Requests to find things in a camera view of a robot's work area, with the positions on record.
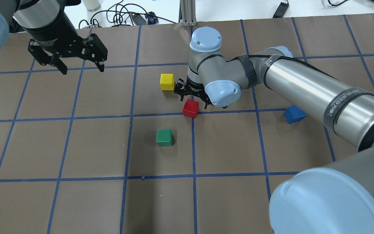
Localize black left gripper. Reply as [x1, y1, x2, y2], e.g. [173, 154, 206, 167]
[25, 13, 108, 75]

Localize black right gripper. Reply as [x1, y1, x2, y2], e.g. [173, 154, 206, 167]
[174, 78, 212, 108]

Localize red wooden block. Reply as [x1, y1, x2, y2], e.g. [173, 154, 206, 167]
[182, 99, 199, 119]

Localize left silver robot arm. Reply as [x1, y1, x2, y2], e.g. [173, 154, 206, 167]
[0, 0, 108, 75]

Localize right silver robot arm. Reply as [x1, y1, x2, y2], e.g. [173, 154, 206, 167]
[174, 27, 374, 234]

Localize yellow wooden block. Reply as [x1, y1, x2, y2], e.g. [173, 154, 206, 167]
[160, 73, 175, 91]

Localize green wooden block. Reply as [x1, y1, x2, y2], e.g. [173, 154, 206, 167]
[156, 129, 173, 147]

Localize blue wooden block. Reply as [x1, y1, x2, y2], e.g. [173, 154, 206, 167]
[284, 105, 307, 124]

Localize black power adapter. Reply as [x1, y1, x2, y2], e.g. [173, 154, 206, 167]
[272, 2, 289, 18]

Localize aluminium frame post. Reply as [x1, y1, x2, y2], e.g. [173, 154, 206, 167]
[179, 0, 196, 26]

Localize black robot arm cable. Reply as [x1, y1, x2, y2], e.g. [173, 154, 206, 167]
[229, 54, 340, 80]

